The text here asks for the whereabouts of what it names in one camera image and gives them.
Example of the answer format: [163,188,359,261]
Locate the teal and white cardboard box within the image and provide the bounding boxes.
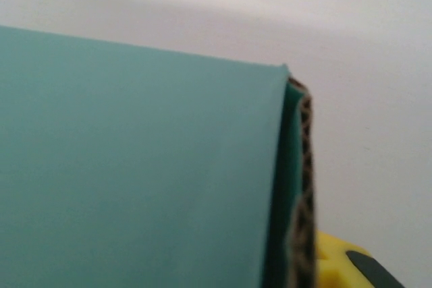
[0,24,319,288]

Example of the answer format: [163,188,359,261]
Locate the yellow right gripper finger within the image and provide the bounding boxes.
[315,230,404,288]

